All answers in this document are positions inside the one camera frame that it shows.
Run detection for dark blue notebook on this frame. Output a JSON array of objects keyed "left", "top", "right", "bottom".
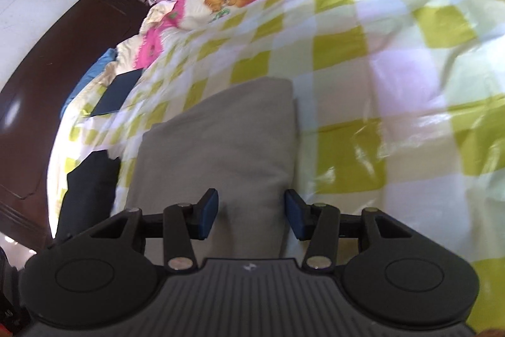
[{"left": 92, "top": 69, "right": 143, "bottom": 117}]

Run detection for checkered cartoon print blanket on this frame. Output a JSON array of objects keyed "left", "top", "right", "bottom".
[{"left": 47, "top": 0, "right": 505, "bottom": 337}]

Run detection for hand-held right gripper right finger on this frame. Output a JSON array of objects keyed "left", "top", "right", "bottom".
[{"left": 285, "top": 189, "right": 413, "bottom": 271}]

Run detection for blue cloth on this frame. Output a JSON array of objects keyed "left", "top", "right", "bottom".
[{"left": 59, "top": 48, "right": 118, "bottom": 118}]

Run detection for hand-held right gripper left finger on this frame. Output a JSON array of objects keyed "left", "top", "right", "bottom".
[{"left": 85, "top": 189, "right": 219, "bottom": 272}]

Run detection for grey pants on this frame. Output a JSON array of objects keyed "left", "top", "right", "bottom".
[{"left": 118, "top": 77, "right": 300, "bottom": 267}]

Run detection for dark brown headboard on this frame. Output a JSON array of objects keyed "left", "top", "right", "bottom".
[{"left": 0, "top": 0, "right": 158, "bottom": 255}]

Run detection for black cloth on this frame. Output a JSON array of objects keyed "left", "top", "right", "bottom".
[{"left": 55, "top": 149, "right": 122, "bottom": 243}]

